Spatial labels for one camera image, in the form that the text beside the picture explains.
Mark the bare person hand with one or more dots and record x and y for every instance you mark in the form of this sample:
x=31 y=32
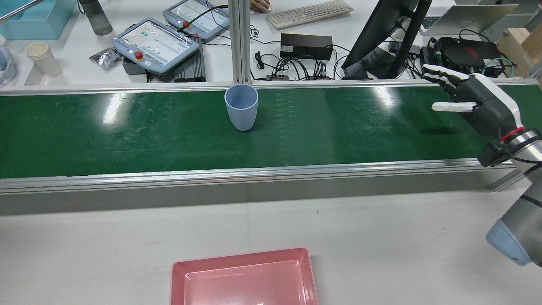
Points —
x=257 y=4

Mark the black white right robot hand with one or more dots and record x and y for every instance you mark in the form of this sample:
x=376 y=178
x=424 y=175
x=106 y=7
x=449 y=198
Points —
x=491 y=103

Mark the light blue plastic cup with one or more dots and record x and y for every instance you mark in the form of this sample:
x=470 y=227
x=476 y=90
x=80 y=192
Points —
x=241 y=112

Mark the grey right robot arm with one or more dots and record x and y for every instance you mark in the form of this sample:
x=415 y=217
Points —
x=525 y=224

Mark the black rectangular power box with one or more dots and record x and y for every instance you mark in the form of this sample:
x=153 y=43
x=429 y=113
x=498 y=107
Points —
x=305 y=45

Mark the brown cardboard box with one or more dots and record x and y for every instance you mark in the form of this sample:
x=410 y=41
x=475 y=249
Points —
x=518 y=42

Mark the black finned electronics box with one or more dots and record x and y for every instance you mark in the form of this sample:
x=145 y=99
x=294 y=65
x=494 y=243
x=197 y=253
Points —
x=190 y=67

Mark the small dark grey box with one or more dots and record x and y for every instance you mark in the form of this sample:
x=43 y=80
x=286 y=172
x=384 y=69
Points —
x=133 y=67

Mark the pink plastic tray box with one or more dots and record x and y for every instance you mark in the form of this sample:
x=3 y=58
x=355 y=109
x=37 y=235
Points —
x=243 y=279

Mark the white computer keyboard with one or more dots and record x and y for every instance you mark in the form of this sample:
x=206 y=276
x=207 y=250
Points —
x=309 y=13

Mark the black power brick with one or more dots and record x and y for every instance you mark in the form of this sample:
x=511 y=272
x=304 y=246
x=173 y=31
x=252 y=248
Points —
x=430 y=57

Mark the silver laptop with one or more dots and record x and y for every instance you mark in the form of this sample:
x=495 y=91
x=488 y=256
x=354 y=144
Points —
x=465 y=19

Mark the large grey teach pendant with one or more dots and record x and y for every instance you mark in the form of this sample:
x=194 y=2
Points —
x=154 y=42

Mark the black computer monitor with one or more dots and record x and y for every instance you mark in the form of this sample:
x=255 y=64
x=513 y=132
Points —
x=381 y=38

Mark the crumpled clear plastic bag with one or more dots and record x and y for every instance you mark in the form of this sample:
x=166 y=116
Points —
x=106 y=58

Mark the dark grey water bottle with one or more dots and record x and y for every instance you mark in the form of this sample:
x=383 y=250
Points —
x=96 y=19

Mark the light blue plastic bin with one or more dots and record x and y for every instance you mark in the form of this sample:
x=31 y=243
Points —
x=42 y=23

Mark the stack of paper cups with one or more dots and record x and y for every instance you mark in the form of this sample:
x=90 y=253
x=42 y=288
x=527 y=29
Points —
x=44 y=59

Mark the white blue round device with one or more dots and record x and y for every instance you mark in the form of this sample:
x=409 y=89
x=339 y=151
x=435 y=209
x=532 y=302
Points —
x=6 y=63

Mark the aluminium profile post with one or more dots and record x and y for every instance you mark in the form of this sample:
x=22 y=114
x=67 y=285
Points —
x=239 y=42

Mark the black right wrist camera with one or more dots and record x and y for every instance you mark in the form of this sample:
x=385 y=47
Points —
x=491 y=156

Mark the green conveyor belt aluminium frame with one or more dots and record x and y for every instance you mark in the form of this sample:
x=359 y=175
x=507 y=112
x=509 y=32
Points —
x=169 y=144

